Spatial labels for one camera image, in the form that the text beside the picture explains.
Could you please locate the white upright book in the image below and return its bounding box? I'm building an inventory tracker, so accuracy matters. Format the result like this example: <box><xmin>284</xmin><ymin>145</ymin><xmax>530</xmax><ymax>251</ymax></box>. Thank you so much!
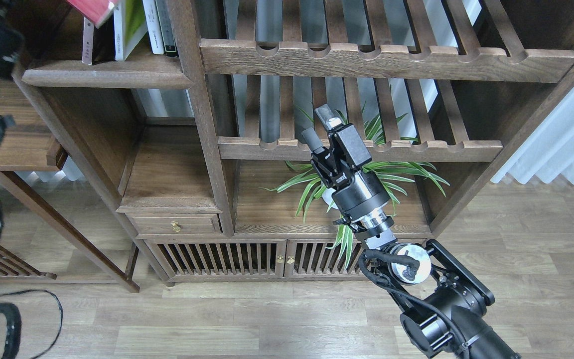
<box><xmin>142</xmin><ymin>0</ymin><xmax>165</xmax><ymax>55</ymax></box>

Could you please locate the red book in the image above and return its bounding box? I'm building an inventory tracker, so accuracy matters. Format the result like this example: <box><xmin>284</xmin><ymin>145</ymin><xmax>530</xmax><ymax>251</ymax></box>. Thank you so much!
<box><xmin>67</xmin><ymin>0</ymin><xmax>121</xmax><ymax>28</ymax></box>

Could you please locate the dark wooden bookshelf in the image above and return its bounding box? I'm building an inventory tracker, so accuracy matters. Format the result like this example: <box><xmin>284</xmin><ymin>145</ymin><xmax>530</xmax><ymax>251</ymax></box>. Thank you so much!
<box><xmin>0</xmin><ymin>0</ymin><xmax>574</xmax><ymax>285</ymax></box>

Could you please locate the white curtain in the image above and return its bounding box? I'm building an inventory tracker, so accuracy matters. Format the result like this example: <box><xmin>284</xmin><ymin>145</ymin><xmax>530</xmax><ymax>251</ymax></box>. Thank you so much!
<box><xmin>491</xmin><ymin>88</ymin><xmax>574</xmax><ymax>184</ymax></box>

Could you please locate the grey black upright book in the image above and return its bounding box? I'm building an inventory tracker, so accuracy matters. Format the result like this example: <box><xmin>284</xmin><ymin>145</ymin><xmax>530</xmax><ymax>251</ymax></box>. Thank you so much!
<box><xmin>155</xmin><ymin>0</ymin><xmax>178</xmax><ymax>57</ymax></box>

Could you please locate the yellow green book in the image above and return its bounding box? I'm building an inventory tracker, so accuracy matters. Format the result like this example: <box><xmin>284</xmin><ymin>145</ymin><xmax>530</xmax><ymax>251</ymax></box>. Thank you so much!
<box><xmin>113</xmin><ymin>0</ymin><xmax>147</xmax><ymax>61</ymax></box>

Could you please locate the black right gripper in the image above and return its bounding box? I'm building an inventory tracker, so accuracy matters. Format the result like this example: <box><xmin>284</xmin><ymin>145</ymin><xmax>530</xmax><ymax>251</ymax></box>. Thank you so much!
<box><xmin>301</xmin><ymin>104</ymin><xmax>392</xmax><ymax>225</ymax></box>

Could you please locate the green spider plant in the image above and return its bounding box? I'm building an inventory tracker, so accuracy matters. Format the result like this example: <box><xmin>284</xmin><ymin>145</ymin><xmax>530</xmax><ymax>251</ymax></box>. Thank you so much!
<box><xmin>272</xmin><ymin>114</ymin><xmax>449</xmax><ymax>269</ymax></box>

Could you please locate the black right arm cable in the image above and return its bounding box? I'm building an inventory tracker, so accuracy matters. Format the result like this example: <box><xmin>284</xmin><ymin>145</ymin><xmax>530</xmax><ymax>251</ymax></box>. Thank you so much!
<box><xmin>358</xmin><ymin>248</ymin><xmax>472</xmax><ymax>359</ymax></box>

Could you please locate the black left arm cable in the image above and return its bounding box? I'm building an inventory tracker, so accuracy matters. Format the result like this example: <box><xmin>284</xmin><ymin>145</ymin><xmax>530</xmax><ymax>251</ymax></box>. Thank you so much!
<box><xmin>0</xmin><ymin>289</ymin><xmax>64</xmax><ymax>359</ymax></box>

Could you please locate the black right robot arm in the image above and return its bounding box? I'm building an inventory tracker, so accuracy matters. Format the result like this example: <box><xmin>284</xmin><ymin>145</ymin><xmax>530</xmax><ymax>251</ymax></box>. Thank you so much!
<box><xmin>302</xmin><ymin>105</ymin><xmax>520</xmax><ymax>359</ymax></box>

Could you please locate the white plant pot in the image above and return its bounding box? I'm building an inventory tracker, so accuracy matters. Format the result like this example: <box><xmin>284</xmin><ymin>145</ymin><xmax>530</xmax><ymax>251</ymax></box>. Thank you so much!
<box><xmin>321</xmin><ymin>188</ymin><xmax>338</xmax><ymax>212</ymax></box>

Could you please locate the wooden side table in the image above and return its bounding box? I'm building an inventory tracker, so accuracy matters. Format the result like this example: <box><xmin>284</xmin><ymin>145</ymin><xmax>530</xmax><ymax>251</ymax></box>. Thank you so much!
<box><xmin>0</xmin><ymin>80</ymin><xmax>140</xmax><ymax>293</ymax></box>

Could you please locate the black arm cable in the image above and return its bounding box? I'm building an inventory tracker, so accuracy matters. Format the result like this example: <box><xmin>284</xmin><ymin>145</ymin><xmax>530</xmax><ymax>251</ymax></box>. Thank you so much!
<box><xmin>0</xmin><ymin>289</ymin><xmax>64</xmax><ymax>359</ymax></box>
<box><xmin>358</xmin><ymin>248</ymin><xmax>472</xmax><ymax>359</ymax></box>

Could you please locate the dark brown book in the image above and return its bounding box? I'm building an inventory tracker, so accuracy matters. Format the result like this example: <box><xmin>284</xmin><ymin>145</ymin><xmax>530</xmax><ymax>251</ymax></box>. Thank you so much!
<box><xmin>82</xmin><ymin>17</ymin><xmax>115</xmax><ymax>65</ymax></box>

